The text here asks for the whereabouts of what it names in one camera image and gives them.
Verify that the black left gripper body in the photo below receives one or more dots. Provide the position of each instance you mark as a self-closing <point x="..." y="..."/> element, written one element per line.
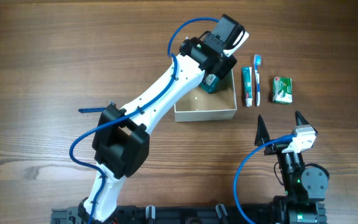
<point x="227" y="65"/>

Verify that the white open box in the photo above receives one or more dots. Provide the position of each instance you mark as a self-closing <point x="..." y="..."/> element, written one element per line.
<point x="198" y="105"/>

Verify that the blue white toothbrush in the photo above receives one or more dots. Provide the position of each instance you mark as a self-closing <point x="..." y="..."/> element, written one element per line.
<point x="257" y="62"/>

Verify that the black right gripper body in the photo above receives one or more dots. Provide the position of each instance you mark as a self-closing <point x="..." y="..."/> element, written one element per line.
<point x="275" y="149"/>

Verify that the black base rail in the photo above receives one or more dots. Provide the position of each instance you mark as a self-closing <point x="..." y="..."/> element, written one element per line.
<point x="191" y="214"/>

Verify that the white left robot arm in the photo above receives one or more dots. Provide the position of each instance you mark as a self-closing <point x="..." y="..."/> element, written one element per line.
<point x="122" y="136"/>

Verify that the blue white toothpaste tube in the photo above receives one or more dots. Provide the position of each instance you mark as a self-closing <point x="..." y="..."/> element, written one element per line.
<point x="247" y="81"/>

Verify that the blue mouthwash bottle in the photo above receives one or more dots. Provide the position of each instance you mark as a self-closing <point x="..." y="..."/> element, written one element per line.
<point x="209" y="83"/>

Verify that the green white soap pack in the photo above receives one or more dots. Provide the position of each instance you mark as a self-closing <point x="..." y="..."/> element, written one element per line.
<point x="282" y="90"/>

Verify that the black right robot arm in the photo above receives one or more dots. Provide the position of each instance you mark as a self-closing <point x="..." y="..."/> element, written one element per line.
<point x="305" y="184"/>

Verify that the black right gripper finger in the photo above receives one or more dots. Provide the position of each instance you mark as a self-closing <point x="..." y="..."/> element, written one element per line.
<point x="302" y="125"/>
<point x="262" y="135"/>

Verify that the blue disposable razor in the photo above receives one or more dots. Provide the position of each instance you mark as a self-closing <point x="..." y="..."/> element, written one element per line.
<point x="91" y="110"/>

